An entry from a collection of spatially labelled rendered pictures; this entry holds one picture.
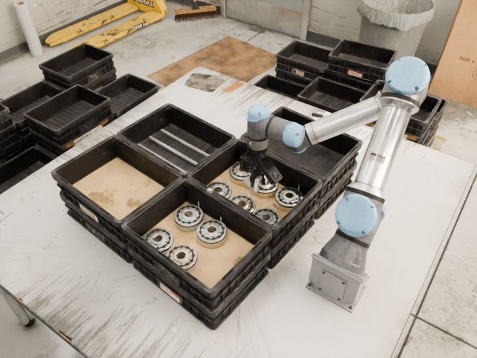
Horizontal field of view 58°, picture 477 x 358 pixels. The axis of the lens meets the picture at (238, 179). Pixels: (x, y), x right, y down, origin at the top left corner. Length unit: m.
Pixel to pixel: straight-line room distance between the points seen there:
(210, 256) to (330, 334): 0.45
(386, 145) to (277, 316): 0.64
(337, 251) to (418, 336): 1.08
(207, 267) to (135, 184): 0.49
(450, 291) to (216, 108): 1.56
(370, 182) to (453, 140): 2.35
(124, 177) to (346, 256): 0.89
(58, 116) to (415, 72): 2.09
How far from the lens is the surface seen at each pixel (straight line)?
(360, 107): 1.48
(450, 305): 2.56
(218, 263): 1.44
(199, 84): 2.52
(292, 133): 1.37
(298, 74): 3.29
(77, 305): 1.59
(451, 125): 3.77
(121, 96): 3.12
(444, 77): 4.06
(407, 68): 1.35
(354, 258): 1.42
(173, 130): 1.97
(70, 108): 2.89
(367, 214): 1.26
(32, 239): 1.83
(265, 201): 1.62
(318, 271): 1.46
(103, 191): 1.73
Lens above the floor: 1.99
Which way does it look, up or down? 43 degrees down
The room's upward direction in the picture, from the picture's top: straight up
